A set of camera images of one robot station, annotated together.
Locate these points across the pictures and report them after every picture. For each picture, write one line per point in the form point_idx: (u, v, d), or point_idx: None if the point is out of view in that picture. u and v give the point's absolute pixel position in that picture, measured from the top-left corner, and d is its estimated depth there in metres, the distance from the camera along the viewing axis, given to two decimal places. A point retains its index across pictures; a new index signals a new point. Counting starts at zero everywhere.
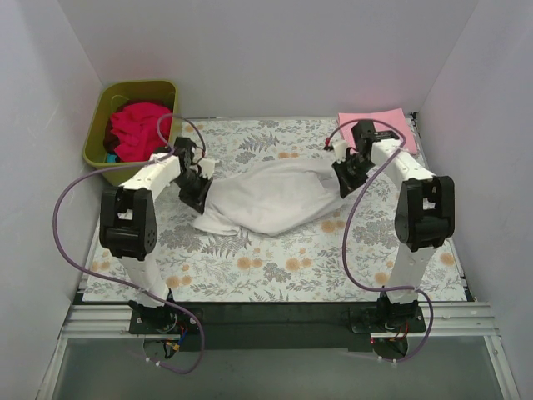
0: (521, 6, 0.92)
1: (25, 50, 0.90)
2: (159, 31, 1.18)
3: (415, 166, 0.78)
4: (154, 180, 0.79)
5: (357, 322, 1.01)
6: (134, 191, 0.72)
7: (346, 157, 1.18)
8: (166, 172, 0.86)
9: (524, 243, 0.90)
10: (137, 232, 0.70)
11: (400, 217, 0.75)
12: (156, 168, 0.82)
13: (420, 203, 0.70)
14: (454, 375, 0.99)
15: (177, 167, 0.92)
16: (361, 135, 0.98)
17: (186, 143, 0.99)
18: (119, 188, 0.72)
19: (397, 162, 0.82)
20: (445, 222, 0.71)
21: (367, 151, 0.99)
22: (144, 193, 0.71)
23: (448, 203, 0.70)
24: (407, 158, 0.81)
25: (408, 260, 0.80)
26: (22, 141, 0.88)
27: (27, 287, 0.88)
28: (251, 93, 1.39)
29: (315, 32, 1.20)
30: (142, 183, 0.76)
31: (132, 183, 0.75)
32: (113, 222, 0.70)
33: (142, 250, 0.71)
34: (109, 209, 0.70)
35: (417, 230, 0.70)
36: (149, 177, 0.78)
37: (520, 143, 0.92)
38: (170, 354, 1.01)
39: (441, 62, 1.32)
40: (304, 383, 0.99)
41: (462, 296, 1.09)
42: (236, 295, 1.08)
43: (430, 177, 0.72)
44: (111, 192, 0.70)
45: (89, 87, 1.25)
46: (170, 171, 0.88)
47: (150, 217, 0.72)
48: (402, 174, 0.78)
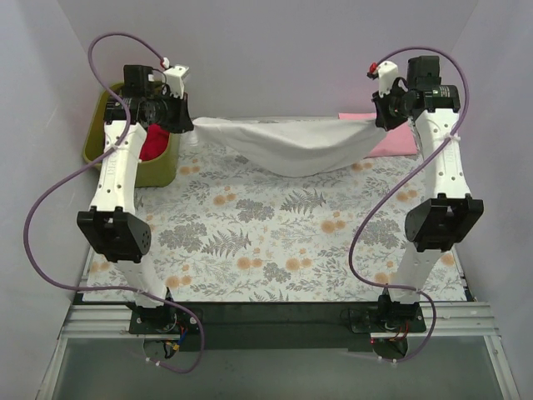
0: (521, 6, 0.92)
1: (25, 50, 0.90)
2: (159, 30, 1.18)
3: (455, 175, 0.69)
4: (124, 182, 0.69)
5: (357, 322, 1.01)
6: (112, 213, 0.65)
7: (394, 89, 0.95)
8: (132, 155, 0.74)
9: (524, 242, 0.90)
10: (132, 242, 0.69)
11: (415, 213, 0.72)
12: (121, 162, 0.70)
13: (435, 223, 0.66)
14: (454, 376, 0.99)
15: (140, 138, 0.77)
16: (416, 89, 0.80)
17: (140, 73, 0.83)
18: (93, 212, 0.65)
19: (438, 162, 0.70)
20: (455, 236, 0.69)
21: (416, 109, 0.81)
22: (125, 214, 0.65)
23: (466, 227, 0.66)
24: (451, 163, 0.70)
25: (413, 260, 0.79)
26: (22, 142, 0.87)
27: (27, 287, 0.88)
28: (251, 92, 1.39)
29: (315, 32, 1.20)
30: (117, 196, 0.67)
31: (103, 200, 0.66)
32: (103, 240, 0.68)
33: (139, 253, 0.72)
34: (92, 234, 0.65)
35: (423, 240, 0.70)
36: (119, 184, 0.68)
37: (520, 143, 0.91)
38: (170, 354, 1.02)
39: (441, 62, 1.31)
40: (303, 383, 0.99)
41: (463, 296, 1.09)
42: (236, 295, 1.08)
43: (463, 198, 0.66)
44: (88, 219, 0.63)
45: (89, 86, 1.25)
46: (135, 148, 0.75)
47: (137, 227, 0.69)
48: (437, 178, 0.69)
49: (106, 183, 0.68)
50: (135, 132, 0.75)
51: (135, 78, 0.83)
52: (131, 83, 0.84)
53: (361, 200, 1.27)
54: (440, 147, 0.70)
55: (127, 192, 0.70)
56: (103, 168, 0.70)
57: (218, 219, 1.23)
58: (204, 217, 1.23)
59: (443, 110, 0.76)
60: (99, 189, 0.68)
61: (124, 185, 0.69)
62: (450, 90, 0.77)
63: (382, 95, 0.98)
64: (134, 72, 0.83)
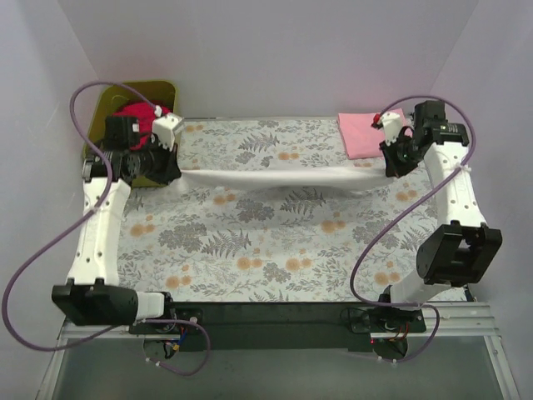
0: (521, 7, 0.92)
1: (25, 50, 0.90)
2: (159, 31, 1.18)
3: (467, 203, 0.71)
4: (105, 249, 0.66)
5: (357, 322, 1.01)
6: (92, 286, 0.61)
7: (399, 137, 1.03)
8: (114, 215, 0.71)
9: (524, 243, 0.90)
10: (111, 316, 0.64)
11: (426, 250, 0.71)
12: (102, 226, 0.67)
13: (451, 252, 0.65)
14: (454, 376, 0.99)
15: (122, 197, 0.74)
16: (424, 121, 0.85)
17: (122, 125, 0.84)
18: (72, 286, 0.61)
19: (449, 189, 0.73)
20: (470, 276, 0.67)
21: (425, 143, 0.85)
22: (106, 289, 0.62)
23: (485, 261, 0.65)
24: (465, 192, 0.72)
25: (419, 287, 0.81)
26: (22, 142, 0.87)
27: (27, 287, 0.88)
28: (251, 93, 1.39)
29: (315, 32, 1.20)
30: (97, 267, 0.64)
31: (81, 272, 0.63)
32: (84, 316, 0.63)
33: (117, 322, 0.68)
34: (71, 312, 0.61)
35: (436, 272, 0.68)
36: (98, 252, 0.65)
37: (519, 144, 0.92)
38: (170, 354, 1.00)
39: (440, 62, 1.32)
40: (303, 383, 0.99)
41: (463, 296, 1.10)
42: (236, 295, 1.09)
43: (476, 227, 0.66)
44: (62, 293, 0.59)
45: (89, 87, 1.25)
46: (117, 207, 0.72)
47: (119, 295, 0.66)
48: (451, 207, 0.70)
49: (84, 252, 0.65)
50: (119, 189, 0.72)
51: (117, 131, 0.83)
52: (112, 135, 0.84)
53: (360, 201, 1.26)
54: (450, 176, 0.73)
55: (108, 257, 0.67)
56: (82, 235, 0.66)
57: (218, 219, 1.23)
58: (204, 217, 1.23)
59: (452, 143, 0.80)
60: (78, 261, 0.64)
61: (104, 252, 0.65)
62: (457, 127, 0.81)
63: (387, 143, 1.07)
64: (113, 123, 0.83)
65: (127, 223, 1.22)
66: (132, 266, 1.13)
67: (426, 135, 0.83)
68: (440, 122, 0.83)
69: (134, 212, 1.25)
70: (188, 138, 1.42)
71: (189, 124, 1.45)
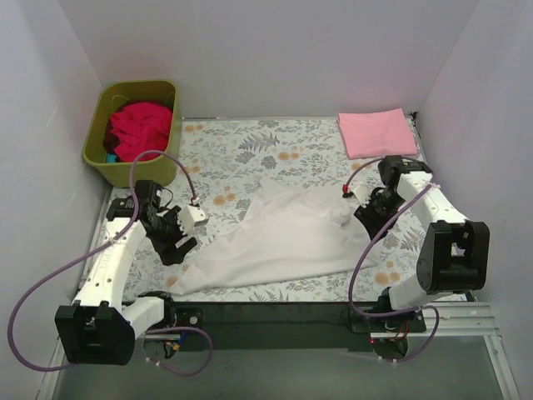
0: (521, 6, 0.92)
1: (26, 50, 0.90)
2: (159, 31, 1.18)
3: (447, 207, 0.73)
4: (115, 277, 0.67)
5: (357, 322, 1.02)
6: (96, 307, 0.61)
7: (372, 197, 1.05)
8: (128, 249, 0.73)
9: (524, 243, 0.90)
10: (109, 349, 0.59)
11: (423, 260, 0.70)
12: (115, 256, 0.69)
13: (447, 252, 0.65)
14: (454, 376, 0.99)
15: (137, 237, 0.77)
16: (387, 167, 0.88)
17: (151, 189, 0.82)
18: (78, 306, 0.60)
19: (426, 199, 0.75)
20: (475, 272, 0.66)
21: (395, 182, 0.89)
22: (107, 311, 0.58)
23: (481, 255, 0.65)
24: (440, 197, 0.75)
25: (420, 292, 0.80)
26: (22, 141, 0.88)
27: (27, 287, 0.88)
28: (251, 93, 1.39)
29: (315, 32, 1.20)
30: (105, 290, 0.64)
31: (87, 294, 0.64)
32: (81, 345, 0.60)
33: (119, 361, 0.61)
34: (70, 336, 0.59)
35: (441, 280, 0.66)
36: (108, 278, 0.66)
37: (520, 142, 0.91)
38: (170, 354, 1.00)
39: (441, 62, 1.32)
40: (303, 384, 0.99)
41: (463, 296, 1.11)
42: (236, 295, 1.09)
43: (462, 222, 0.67)
44: (67, 313, 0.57)
45: (89, 87, 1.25)
46: (132, 245, 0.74)
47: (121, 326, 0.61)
48: (432, 215, 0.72)
49: (95, 277, 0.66)
50: (136, 228, 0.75)
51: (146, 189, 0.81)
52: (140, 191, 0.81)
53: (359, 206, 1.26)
54: (422, 190, 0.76)
55: (117, 285, 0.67)
56: (96, 262, 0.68)
57: (218, 219, 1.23)
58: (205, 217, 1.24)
59: (418, 172, 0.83)
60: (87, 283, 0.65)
61: (114, 280, 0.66)
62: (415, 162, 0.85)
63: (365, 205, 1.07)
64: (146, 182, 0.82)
65: None
66: (132, 266, 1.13)
67: (395, 174, 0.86)
68: (400, 158, 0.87)
69: None
70: (188, 138, 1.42)
71: (189, 124, 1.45)
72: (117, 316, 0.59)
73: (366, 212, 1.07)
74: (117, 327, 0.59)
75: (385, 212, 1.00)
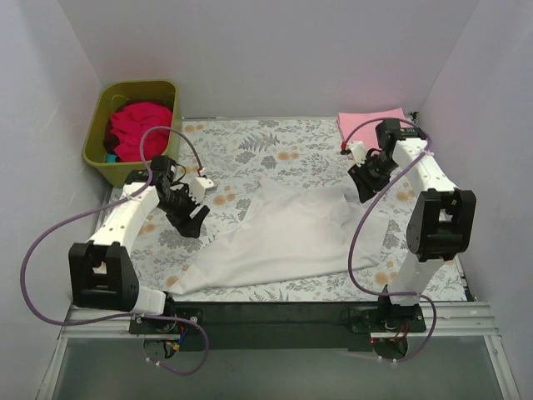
0: (521, 6, 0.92)
1: (25, 50, 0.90)
2: (159, 31, 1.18)
3: (439, 176, 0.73)
4: (128, 225, 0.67)
5: (357, 322, 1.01)
6: (107, 248, 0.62)
7: (366, 157, 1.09)
8: (143, 207, 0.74)
9: (524, 243, 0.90)
10: (115, 292, 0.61)
11: (411, 227, 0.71)
12: (131, 208, 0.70)
13: (435, 217, 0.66)
14: (455, 376, 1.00)
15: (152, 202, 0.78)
16: (385, 131, 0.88)
17: (165, 164, 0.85)
18: (89, 245, 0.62)
19: (420, 168, 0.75)
20: (460, 237, 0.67)
21: (391, 148, 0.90)
22: (117, 251, 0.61)
23: (466, 220, 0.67)
24: (432, 166, 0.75)
25: (415, 269, 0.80)
26: (22, 142, 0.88)
27: (27, 287, 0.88)
28: (251, 92, 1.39)
29: (315, 32, 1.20)
30: (116, 234, 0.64)
31: (102, 236, 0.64)
32: (87, 284, 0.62)
33: (122, 308, 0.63)
34: (79, 272, 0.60)
35: (429, 243, 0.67)
36: (122, 224, 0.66)
37: (520, 142, 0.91)
38: (170, 354, 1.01)
39: (441, 62, 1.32)
40: (304, 384, 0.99)
41: (463, 296, 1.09)
42: (236, 295, 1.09)
43: (450, 190, 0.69)
44: (79, 251, 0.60)
45: (89, 87, 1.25)
46: (146, 207, 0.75)
47: (127, 271, 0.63)
48: (424, 182, 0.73)
49: (110, 223, 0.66)
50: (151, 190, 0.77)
51: (161, 162, 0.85)
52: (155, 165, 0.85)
53: (359, 208, 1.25)
54: (415, 159, 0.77)
55: (129, 233, 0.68)
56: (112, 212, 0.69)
57: (218, 219, 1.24)
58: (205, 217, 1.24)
59: (413, 139, 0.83)
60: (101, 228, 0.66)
61: (127, 227, 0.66)
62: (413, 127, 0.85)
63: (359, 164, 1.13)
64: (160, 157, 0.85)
65: None
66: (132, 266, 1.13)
67: (391, 139, 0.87)
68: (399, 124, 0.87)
69: None
70: (189, 138, 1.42)
71: (189, 123, 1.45)
72: (127, 258, 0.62)
73: (359, 171, 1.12)
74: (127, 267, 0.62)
75: (379, 172, 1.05)
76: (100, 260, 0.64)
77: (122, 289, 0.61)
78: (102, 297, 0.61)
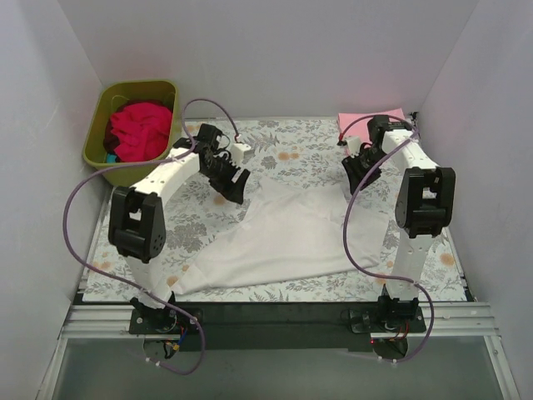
0: (522, 6, 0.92)
1: (25, 51, 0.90)
2: (159, 31, 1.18)
3: (421, 157, 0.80)
4: (167, 181, 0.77)
5: (357, 322, 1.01)
6: (145, 195, 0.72)
7: (361, 152, 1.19)
8: (184, 172, 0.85)
9: (523, 243, 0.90)
10: (143, 236, 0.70)
11: (400, 204, 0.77)
12: (171, 168, 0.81)
13: (420, 192, 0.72)
14: (454, 376, 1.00)
15: (196, 166, 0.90)
16: (374, 126, 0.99)
17: (210, 133, 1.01)
18: (132, 191, 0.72)
19: (404, 151, 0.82)
20: (443, 212, 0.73)
21: (380, 141, 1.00)
22: (154, 201, 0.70)
23: (449, 196, 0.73)
24: (416, 149, 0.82)
25: (406, 247, 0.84)
26: (22, 142, 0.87)
27: (27, 287, 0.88)
28: (251, 92, 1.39)
29: (315, 32, 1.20)
30: (155, 185, 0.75)
31: (143, 185, 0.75)
32: (122, 223, 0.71)
33: (146, 253, 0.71)
34: (118, 210, 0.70)
35: (415, 217, 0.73)
36: (162, 179, 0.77)
37: (520, 142, 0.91)
38: (170, 354, 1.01)
39: (441, 62, 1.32)
40: (304, 384, 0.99)
41: (463, 296, 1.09)
42: (236, 295, 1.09)
43: (434, 168, 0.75)
44: (122, 192, 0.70)
45: (89, 87, 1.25)
46: (187, 170, 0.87)
47: (157, 221, 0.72)
48: (408, 162, 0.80)
49: (153, 177, 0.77)
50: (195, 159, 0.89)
51: (207, 134, 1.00)
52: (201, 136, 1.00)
53: (359, 208, 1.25)
54: (401, 144, 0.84)
55: (166, 190, 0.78)
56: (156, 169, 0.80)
57: (218, 219, 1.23)
58: (204, 217, 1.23)
59: (400, 130, 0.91)
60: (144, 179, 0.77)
61: (166, 182, 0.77)
62: (399, 122, 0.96)
63: (353, 157, 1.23)
64: (207, 129, 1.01)
65: None
66: None
67: (381, 132, 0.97)
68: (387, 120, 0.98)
69: None
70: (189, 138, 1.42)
71: (189, 124, 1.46)
72: (159, 208, 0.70)
73: (352, 162, 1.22)
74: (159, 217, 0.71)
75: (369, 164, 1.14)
76: (136, 206, 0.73)
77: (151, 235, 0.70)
78: (132, 239, 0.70)
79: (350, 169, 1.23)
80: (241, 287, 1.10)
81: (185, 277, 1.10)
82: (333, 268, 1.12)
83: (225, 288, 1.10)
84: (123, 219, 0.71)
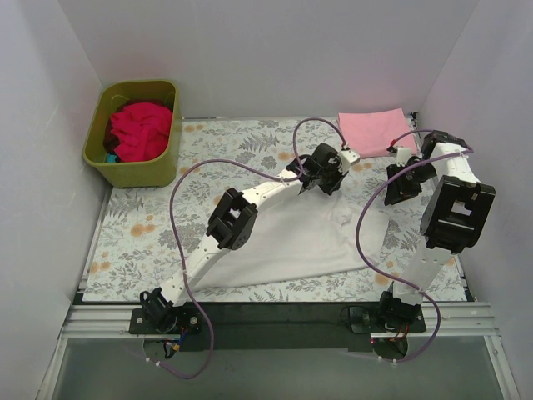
0: (522, 6, 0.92)
1: (25, 51, 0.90)
2: (160, 32, 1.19)
3: (464, 170, 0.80)
4: (267, 197, 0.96)
5: (357, 322, 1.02)
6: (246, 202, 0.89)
7: (408, 163, 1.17)
8: (284, 192, 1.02)
9: (524, 243, 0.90)
10: (231, 231, 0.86)
11: (426, 211, 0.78)
12: (276, 187, 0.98)
13: (449, 202, 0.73)
14: (453, 376, 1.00)
15: (296, 188, 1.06)
16: (428, 136, 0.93)
17: (322, 156, 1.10)
18: (238, 194, 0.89)
19: (449, 162, 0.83)
20: (470, 230, 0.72)
21: (429, 153, 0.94)
22: (252, 210, 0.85)
23: (480, 214, 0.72)
24: (462, 164, 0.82)
25: (421, 257, 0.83)
26: (22, 142, 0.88)
27: (28, 287, 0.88)
28: (251, 93, 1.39)
29: (315, 32, 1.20)
30: (258, 197, 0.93)
31: (250, 194, 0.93)
32: (222, 215, 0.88)
33: (229, 244, 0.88)
34: (225, 203, 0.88)
35: (438, 227, 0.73)
36: (265, 195, 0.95)
37: (519, 143, 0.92)
38: (170, 354, 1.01)
39: (441, 62, 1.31)
40: (304, 384, 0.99)
41: (463, 296, 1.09)
42: (236, 295, 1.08)
43: (474, 183, 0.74)
44: (232, 191, 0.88)
45: (89, 87, 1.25)
46: (288, 191, 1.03)
47: (247, 227, 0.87)
48: (450, 172, 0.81)
49: (258, 190, 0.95)
50: (297, 184, 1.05)
51: (321, 157, 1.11)
52: (315, 157, 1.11)
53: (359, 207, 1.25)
54: (448, 155, 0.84)
55: (264, 203, 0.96)
56: (265, 182, 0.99)
57: None
58: (205, 217, 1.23)
59: (452, 144, 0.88)
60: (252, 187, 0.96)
61: (266, 198, 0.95)
62: (454, 138, 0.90)
63: (398, 166, 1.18)
64: (321, 151, 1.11)
65: (127, 223, 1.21)
66: (132, 266, 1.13)
67: (432, 144, 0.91)
68: (443, 134, 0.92)
69: (134, 212, 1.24)
70: (188, 137, 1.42)
71: (189, 123, 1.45)
72: (252, 217, 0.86)
73: (396, 170, 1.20)
74: (249, 224, 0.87)
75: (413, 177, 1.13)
76: (238, 206, 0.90)
77: (238, 232, 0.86)
78: (223, 229, 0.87)
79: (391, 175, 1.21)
80: (241, 288, 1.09)
81: None
82: (334, 268, 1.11)
83: (225, 289, 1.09)
84: (225, 212, 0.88)
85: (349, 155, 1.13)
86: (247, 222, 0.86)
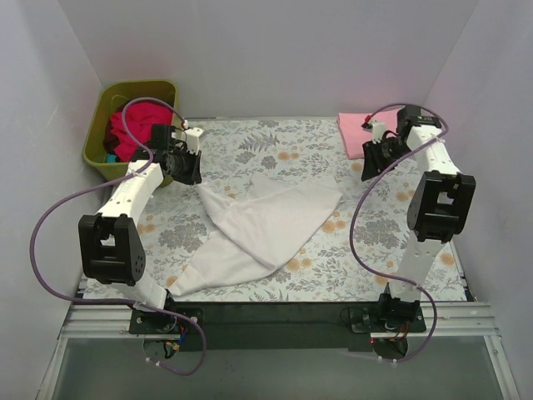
0: (522, 6, 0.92)
1: (26, 52, 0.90)
2: (160, 32, 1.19)
3: (444, 160, 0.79)
4: (134, 199, 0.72)
5: (357, 322, 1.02)
6: (115, 219, 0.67)
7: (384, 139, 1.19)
8: (147, 184, 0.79)
9: (524, 243, 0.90)
10: (123, 260, 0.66)
11: (412, 205, 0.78)
12: (136, 184, 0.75)
13: (435, 196, 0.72)
14: (454, 376, 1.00)
15: (158, 176, 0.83)
16: (404, 117, 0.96)
17: (164, 131, 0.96)
18: (98, 217, 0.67)
19: (428, 152, 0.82)
20: (456, 218, 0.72)
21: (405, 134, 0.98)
22: (127, 222, 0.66)
23: (465, 203, 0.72)
24: (440, 152, 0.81)
25: (414, 250, 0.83)
26: (22, 142, 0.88)
27: (28, 287, 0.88)
28: (251, 92, 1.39)
29: (315, 32, 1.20)
30: (123, 205, 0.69)
31: (110, 209, 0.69)
32: (97, 253, 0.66)
33: (130, 277, 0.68)
34: (89, 242, 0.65)
35: (426, 222, 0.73)
36: (129, 197, 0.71)
37: (520, 143, 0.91)
38: (170, 354, 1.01)
39: (441, 62, 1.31)
40: (303, 383, 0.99)
41: (463, 296, 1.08)
42: (236, 295, 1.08)
43: (455, 174, 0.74)
44: (89, 223, 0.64)
45: (90, 87, 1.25)
46: (151, 182, 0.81)
47: (134, 242, 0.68)
48: (430, 164, 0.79)
49: (117, 198, 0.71)
50: (156, 169, 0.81)
51: (161, 134, 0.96)
52: (156, 137, 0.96)
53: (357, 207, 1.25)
54: (426, 143, 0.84)
55: (135, 208, 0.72)
56: (118, 187, 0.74)
57: None
58: (205, 217, 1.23)
59: (428, 127, 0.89)
60: (109, 201, 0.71)
61: (133, 201, 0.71)
62: (429, 117, 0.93)
63: (375, 142, 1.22)
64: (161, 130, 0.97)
65: None
66: None
67: (408, 126, 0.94)
68: (415, 113, 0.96)
69: None
70: None
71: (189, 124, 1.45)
72: (134, 227, 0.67)
73: (372, 148, 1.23)
74: (134, 238, 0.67)
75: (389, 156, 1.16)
76: (107, 231, 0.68)
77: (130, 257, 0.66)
78: (111, 267, 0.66)
79: (369, 154, 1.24)
80: (241, 288, 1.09)
81: (184, 280, 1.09)
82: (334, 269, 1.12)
83: (224, 290, 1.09)
84: (97, 249, 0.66)
85: (195, 132, 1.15)
86: (132, 237, 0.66)
